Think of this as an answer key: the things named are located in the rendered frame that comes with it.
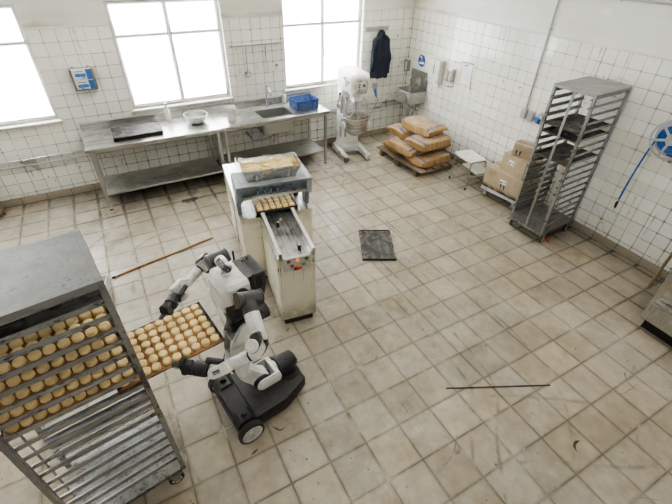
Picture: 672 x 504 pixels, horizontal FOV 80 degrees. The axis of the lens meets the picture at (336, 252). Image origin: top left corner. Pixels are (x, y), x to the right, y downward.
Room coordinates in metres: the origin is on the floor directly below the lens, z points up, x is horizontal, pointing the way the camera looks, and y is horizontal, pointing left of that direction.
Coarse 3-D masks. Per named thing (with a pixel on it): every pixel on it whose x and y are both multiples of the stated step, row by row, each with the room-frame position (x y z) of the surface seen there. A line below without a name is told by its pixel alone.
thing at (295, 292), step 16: (272, 224) 3.16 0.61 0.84; (288, 224) 3.16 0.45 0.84; (288, 240) 2.91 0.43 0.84; (304, 240) 2.91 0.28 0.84; (272, 256) 2.83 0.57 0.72; (288, 256) 2.68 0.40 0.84; (272, 272) 2.91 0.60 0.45; (288, 272) 2.67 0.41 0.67; (304, 272) 2.72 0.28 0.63; (272, 288) 3.01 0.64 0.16; (288, 288) 2.66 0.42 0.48; (304, 288) 2.72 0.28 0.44; (288, 304) 2.66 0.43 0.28; (304, 304) 2.72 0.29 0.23; (288, 320) 2.69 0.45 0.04
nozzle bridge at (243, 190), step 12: (300, 168) 3.66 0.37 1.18; (240, 180) 3.37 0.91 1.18; (264, 180) 3.39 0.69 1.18; (276, 180) 3.39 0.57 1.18; (288, 180) 3.40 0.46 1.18; (300, 180) 3.43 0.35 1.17; (240, 192) 3.23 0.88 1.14; (252, 192) 3.35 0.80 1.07; (276, 192) 3.40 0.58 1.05; (288, 192) 3.42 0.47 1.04; (240, 204) 3.32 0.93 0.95
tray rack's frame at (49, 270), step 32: (0, 256) 1.39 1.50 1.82; (32, 256) 1.40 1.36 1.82; (64, 256) 1.40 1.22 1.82; (0, 288) 1.19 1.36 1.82; (32, 288) 1.19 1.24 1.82; (64, 288) 1.20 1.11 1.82; (0, 320) 1.03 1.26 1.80; (0, 448) 0.86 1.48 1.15; (32, 448) 1.05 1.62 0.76; (32, 480) 0.87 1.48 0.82; (96, 480) 1.15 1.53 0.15; (128, 480) 1.15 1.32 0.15; (160, 480) 1.16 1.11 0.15
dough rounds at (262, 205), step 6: (270, 198) 3.50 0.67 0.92; (276, 198) 3.50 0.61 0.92; (282, 198) 3.50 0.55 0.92; (288, 198) 3.51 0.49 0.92; (258, 204) 3.38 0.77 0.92; (264, 204) 3.38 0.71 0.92; (270, 204) 3.38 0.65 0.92; (276, 204) 3.41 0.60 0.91; (282, 204) 3.42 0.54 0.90; (288, 204) 3.42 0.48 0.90; (294, 204) 3.43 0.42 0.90; (258, 210) 3.29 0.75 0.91; (264, 210) 3.30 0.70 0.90
